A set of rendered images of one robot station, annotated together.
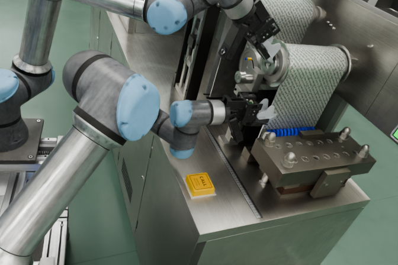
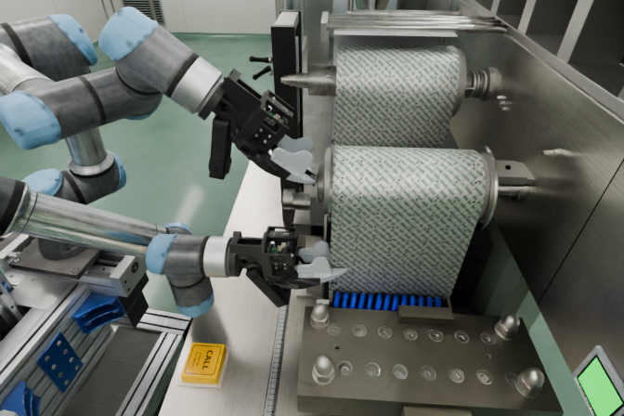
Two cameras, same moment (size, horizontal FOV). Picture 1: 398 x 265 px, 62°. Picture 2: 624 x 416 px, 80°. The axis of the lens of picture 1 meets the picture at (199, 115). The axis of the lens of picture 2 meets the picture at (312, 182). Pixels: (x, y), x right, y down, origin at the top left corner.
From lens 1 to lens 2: 0.70 m
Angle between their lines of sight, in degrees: 28
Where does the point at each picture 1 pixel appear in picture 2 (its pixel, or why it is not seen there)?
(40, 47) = (78, 146)
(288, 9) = (399, 80)
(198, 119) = (177, 267)
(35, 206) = not seen: outside the picture
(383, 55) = (573, 178)
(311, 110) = (429, 270)
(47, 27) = not seen: hidden behind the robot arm
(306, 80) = (388, 217)
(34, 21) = not seen: hidden behind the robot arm
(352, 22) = (530, 97)
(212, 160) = (260, 321)
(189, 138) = (180, 292)
